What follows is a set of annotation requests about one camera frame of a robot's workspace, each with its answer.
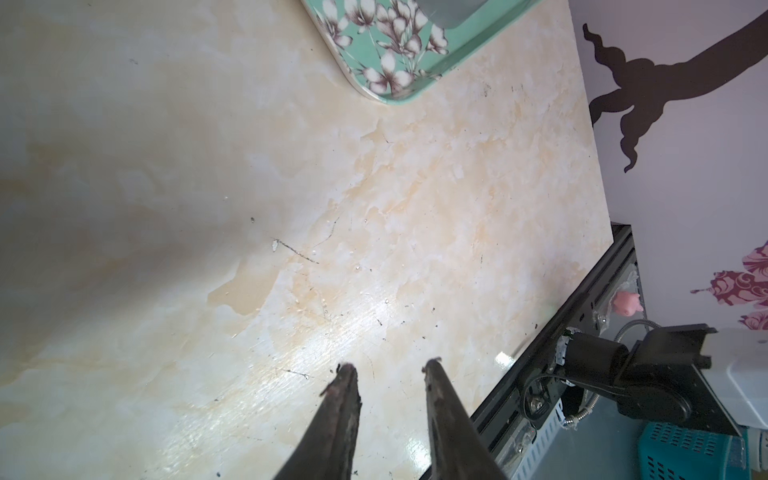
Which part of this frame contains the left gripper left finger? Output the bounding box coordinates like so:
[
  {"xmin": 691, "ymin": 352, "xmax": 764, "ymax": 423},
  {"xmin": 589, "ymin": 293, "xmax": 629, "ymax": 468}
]
[{"xmin": 275, "ymin": 363, "xmax": 362, "ymax": 480}]

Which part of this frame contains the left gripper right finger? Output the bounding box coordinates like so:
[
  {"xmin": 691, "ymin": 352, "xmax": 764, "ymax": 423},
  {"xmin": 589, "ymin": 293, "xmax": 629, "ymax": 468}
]
[{"xmin": 422, "ymin": 358, "xmax": 506, "ymax": 480}]

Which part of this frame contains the green floral tray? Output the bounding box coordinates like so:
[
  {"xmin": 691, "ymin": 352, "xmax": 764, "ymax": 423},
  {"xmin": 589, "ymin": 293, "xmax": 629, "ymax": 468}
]
[{"xmin": 302, "ymin": 1, "xmax": 536, "ymax": 105}]

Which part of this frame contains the light grey mug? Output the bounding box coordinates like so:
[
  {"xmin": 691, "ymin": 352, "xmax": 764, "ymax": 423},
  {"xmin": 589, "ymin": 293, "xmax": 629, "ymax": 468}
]
[{"xmin": 416, "ymin": 0, "xmax": 487, "ymax": 29}]

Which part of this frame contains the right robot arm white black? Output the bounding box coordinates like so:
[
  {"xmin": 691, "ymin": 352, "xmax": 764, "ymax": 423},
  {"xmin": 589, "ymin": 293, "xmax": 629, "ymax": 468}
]
[{"xmin": 559, "ymin": 324, "xmax": 767, "ymax": 436}]

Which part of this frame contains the teal plastic crate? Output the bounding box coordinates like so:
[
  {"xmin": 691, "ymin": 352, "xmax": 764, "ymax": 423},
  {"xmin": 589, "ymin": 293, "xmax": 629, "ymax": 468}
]
[{"xmin": 638, "ymin": 422, "xmax": 751, "ymax": 480}]

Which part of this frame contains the pink sponge piece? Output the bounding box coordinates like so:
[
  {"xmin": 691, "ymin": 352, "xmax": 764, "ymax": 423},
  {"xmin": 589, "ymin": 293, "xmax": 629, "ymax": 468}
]
[{"xmin": 612, "ymin": 291, "xmax": 644, "ymax": 317}]

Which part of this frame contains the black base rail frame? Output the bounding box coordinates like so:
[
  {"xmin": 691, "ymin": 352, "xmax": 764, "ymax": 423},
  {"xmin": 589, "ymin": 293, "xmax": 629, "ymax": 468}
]
[{"xmin": 466, "ymin": 224, "xmax": 637, "ymax": 479}]

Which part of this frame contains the white slotted cable duct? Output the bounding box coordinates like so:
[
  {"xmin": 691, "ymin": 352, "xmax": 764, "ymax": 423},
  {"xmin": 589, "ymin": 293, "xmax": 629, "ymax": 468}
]
[{"xmin": 511, "ymin": 400, "xmax": 565, "ymax": 480}]

